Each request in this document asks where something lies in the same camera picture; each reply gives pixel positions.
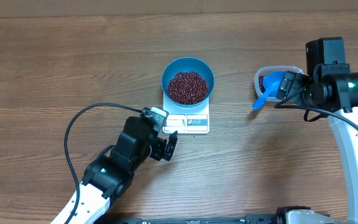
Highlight red beans in bowl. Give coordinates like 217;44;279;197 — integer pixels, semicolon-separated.
167;71;209;105

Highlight red adzuki beans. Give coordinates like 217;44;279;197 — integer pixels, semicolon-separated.
258;75;265;93

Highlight blue metal bowl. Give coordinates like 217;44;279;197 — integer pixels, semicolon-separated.
161;57;215;108

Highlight clear plastic food container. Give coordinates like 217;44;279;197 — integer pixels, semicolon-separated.
254;65;305;98

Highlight blue plastic measuring scoop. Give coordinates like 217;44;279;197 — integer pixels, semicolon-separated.
252;71;285;110

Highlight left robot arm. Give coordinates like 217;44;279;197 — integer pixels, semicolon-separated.
52;108;178;223

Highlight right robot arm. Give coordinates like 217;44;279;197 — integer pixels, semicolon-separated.
275;37;358;223

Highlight white digital kitchen scale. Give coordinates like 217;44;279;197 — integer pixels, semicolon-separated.
162;94;210;134

